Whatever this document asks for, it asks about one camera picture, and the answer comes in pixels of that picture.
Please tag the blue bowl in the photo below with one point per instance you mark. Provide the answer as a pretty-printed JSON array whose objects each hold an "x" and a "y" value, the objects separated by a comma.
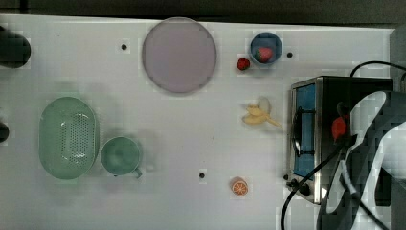
[{"x": 269, "y": 40}]

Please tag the strawberry on table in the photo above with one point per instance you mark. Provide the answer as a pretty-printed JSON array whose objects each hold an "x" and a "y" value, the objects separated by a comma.
[{"x": 243, "y": 64}]

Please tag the lower black cylinder post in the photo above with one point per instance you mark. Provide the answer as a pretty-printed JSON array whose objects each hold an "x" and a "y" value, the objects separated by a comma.
[{"x": 4, "y": 132}]

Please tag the black cylinder post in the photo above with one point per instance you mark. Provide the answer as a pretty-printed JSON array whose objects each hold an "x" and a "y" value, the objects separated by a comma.
[
  {"x": 15, "y": 49},
  {"x": 4, "y": 132}
]

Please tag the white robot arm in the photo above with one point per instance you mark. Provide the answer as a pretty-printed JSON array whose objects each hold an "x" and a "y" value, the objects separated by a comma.
[{"x": 377, "y": 128}]

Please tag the peeled banana toy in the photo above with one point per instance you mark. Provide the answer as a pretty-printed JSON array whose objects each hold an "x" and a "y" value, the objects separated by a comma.
[{"x": 259, "y": 113}]

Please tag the green cup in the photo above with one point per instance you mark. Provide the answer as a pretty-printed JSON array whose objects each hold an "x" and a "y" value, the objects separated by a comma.
[{"x": 121, "y": 156}]

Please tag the black oven door handle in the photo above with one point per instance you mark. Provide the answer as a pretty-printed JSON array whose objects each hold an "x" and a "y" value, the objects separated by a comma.
[{"x": 296, "y": 138}]

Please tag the grey round plate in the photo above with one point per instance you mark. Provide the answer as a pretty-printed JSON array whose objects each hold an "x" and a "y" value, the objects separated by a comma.
[{"x": 179, "y": 55}]

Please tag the upper black cylinder post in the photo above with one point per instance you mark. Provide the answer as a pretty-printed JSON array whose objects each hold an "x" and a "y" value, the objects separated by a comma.
[{"x": 15, "y": 49}]

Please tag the strawberry in bowl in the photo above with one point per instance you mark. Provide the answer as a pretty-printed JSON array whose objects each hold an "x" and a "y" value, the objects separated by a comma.
[{"x": 263, "y": 54}]

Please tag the orange slice toy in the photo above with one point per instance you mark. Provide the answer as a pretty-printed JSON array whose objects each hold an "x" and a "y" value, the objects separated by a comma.
[{"x": 239, "y": 187}]

